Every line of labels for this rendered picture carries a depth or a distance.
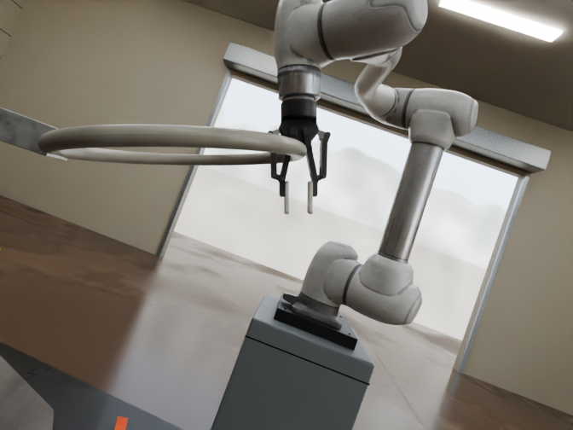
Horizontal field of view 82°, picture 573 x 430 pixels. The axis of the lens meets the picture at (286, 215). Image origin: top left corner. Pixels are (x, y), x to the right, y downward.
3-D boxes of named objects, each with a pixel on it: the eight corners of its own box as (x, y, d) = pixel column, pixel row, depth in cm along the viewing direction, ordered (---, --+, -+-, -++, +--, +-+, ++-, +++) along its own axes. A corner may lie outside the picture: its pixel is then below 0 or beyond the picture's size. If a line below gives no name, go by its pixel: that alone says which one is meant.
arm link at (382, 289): (356, 303, 123) (415, 330, 111) (338, 310, 109) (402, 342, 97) (419, 97, 116) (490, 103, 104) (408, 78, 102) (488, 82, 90)
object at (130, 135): (-29, 138, 37) (-32, 110, 36) (78, 164, 82) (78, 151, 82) (355, 152, 53) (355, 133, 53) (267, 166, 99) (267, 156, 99)
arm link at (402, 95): (369, 79, 109) (410, 81, 101) (387, 94, 123) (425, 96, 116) (359, 119, 111) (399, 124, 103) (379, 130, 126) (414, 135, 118)
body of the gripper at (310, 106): (315, 106, 73) (315, 148, 74) (277, 105, 72) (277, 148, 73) (322, 96, 66) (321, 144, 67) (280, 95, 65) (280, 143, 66)
